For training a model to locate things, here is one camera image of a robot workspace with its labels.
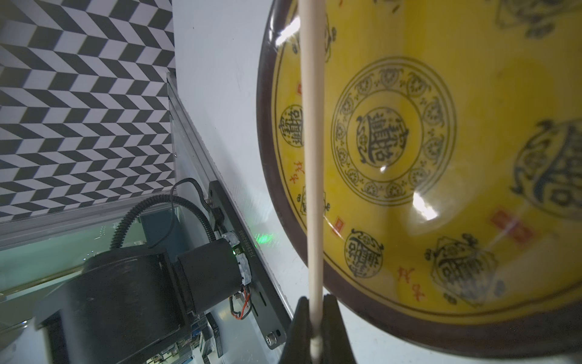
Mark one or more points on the yellow dark patterned plate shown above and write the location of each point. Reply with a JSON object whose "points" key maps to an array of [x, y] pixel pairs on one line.
{"points": [[452, 172]]}

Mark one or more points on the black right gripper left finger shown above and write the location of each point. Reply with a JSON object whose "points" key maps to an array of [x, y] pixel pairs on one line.
{"points": [[299, 335]]}

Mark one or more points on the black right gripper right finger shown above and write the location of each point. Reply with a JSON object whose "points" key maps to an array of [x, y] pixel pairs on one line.
{"points": [[336, 345]]}

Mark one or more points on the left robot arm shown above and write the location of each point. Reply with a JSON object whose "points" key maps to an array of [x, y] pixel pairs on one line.
{"points": [[130, 303]]}

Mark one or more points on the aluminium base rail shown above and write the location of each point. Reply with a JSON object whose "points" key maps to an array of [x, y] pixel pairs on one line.
{"points": [[192, 159]]}

